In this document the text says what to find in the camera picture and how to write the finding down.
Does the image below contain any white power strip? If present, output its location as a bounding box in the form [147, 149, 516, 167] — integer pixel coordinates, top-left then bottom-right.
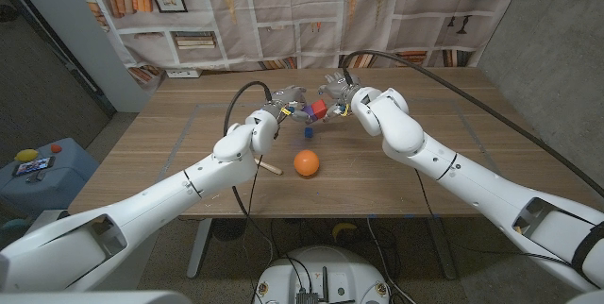
[165, 68, 203, 79]

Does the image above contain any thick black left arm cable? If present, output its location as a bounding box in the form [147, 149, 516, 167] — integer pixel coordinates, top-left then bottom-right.
[223, 80, 276, 267]

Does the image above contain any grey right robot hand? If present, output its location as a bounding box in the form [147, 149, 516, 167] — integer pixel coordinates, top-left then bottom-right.
[317, 72, 362, 124]

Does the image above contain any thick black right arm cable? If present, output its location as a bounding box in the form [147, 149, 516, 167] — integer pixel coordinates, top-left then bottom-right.
[340, 50, 604, 197]

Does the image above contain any yellow banana toy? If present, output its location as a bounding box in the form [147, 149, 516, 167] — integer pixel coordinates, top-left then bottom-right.
[331, 222, 359, 243]

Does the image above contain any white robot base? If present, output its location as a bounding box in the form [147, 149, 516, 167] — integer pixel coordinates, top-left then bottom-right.
[253, 245, 392, 304]

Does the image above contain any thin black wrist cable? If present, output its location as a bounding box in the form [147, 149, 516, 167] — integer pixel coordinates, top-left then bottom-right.
[245, 155, 262, 218]
[413, 168, 572, 265]

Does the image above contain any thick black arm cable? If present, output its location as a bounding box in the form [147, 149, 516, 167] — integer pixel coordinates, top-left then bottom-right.
[223, 80, 276, 267]
[340, 50, 604, 197]

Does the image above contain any thin black left wrist cable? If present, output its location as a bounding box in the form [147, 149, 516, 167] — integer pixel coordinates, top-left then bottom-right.
[245, 155, 262, 218]

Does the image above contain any orange ball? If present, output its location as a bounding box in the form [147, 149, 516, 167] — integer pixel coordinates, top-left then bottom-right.
[293, 149, 321, 177]

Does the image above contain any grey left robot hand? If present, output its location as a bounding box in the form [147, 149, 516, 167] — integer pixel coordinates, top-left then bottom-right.
[261, 85, 312, 124]

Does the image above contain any white platform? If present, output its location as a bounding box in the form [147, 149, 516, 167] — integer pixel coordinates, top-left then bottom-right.
[27, 209, 159, 292]

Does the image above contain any smartphone with lit screen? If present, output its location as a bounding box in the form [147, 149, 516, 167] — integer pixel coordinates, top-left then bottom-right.
[12, 156, 56, 177]

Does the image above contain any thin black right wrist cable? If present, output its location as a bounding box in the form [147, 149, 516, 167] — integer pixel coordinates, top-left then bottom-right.
[413, 168, 572, 265]

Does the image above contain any printed bookshelf backdrop cloth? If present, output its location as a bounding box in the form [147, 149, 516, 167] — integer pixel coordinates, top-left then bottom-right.
[68, 0, 529, 72]

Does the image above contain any red magnetic block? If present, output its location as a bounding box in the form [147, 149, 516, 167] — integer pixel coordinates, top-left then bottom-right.
[310, 99, 328, 121]

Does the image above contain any multicolour wooden maraca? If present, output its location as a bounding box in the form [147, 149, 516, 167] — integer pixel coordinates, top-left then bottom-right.
[254, 157, 284, 177]

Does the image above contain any grey table leg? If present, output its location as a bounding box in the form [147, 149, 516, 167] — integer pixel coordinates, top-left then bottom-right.
[186, 217, 213, 280]
[427, 216, 458, 280]

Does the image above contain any black round fan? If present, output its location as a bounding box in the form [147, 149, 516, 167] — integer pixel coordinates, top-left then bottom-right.
[210, 217, 250, 242]

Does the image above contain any blue-grey ottoman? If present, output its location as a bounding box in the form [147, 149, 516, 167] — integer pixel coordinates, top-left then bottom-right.
[0, 137, 100, 215]

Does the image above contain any teal round object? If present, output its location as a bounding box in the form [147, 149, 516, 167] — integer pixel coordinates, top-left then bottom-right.
[0, 218, 29, 248]

